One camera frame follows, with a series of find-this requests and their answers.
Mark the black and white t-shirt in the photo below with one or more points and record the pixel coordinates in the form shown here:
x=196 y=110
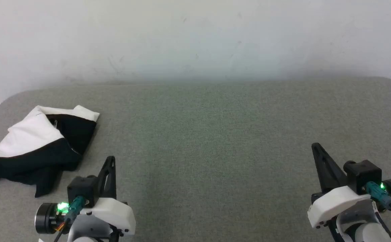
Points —
x=30 y=134

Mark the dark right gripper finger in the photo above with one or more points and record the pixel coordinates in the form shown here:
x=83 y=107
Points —
x=328 y=173

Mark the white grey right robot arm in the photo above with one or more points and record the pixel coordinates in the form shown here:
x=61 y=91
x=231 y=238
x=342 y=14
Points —
x=363 y=233

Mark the grey fabric sofa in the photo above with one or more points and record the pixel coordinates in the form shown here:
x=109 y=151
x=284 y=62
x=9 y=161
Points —
x=215 y=151

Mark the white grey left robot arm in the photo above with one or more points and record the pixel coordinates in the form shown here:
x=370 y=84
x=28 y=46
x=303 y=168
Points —
x=87 y=231

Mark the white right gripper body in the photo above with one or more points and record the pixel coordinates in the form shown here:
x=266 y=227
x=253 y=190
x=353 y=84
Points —
x=333 y=203

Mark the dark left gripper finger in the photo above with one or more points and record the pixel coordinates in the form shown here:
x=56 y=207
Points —
x=111 y=188

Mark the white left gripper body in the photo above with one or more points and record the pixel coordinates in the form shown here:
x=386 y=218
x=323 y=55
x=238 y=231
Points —
x=114 y=213

